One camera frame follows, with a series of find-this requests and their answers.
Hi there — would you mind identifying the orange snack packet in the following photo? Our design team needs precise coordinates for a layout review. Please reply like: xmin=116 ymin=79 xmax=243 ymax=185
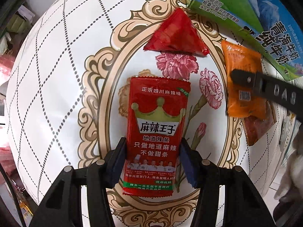
xmin=221 ymin=40 xmax=266 ymax=119

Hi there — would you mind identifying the brown snack packet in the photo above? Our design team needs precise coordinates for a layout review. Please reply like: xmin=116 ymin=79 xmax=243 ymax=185
xmin=241 ymin=101 xmax=276 ymax=146

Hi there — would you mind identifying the red spicy strip packet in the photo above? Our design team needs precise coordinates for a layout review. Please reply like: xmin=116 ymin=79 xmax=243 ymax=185
xmin=122 ymin=77 xmax=191 ymax=198

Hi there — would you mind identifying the white red snack packet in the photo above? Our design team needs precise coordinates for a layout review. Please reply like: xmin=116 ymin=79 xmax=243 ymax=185
xmin=279 ymin=111 xmax=301 ymax=168

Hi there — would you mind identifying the cardboard milk box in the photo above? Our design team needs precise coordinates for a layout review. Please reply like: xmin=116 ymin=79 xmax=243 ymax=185
xmin=186 ymin=0 xmax=302 ymax=81

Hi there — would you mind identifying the small red triangular packet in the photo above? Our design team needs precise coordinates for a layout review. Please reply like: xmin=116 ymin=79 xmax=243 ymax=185
xmin=143 ymin=8 xmax=209 ymax=56

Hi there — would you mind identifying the white patterned quilt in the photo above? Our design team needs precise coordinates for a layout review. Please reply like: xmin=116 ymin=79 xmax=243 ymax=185
xmin=5 ymin=0 xmax=302 ymax=226

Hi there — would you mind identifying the pile of clothes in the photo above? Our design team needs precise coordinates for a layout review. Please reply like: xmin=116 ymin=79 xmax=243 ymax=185
xmin=1 ymin=5 xmax=35 ymax=85

